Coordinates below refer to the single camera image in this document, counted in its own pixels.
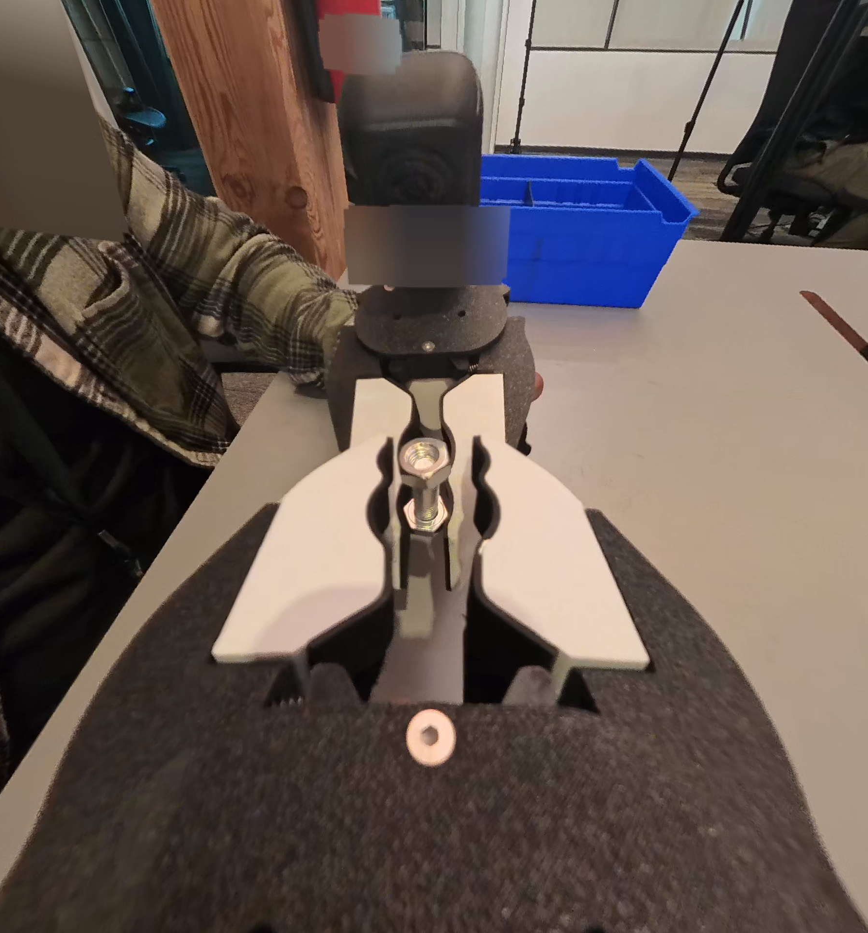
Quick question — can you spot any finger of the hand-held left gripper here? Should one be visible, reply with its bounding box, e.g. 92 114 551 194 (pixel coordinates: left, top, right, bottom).
434 373 509 593
348 378 435 639

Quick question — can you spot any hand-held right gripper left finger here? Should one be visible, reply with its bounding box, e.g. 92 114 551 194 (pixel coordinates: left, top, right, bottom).
211 436 396 701

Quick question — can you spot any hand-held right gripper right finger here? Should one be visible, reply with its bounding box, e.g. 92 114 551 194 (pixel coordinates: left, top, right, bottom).
464 434 652 704

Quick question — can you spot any steel hex bolt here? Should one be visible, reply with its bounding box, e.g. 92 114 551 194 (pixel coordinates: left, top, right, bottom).
397 439 448 522

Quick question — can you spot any person's left forearm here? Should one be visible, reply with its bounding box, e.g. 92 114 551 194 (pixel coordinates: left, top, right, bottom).
124 156 359 387

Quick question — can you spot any blue plastic bin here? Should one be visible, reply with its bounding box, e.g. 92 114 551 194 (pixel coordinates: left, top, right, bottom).
479 153 699 311

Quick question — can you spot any wooden pillar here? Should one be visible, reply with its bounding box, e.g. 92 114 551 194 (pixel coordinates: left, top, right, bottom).
150 0 351 279

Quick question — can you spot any black light stand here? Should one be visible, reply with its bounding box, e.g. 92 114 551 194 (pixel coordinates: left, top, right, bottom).
508 0 538 156

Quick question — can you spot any person's plaid shirt torso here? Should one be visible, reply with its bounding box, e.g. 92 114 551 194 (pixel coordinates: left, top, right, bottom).
0 120 239 817

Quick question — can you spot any black tripod stand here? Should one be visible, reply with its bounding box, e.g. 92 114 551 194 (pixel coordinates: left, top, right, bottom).
667 0 748 183

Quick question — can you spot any black metal frame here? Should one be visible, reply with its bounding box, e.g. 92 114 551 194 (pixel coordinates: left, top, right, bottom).
719 0 868 243

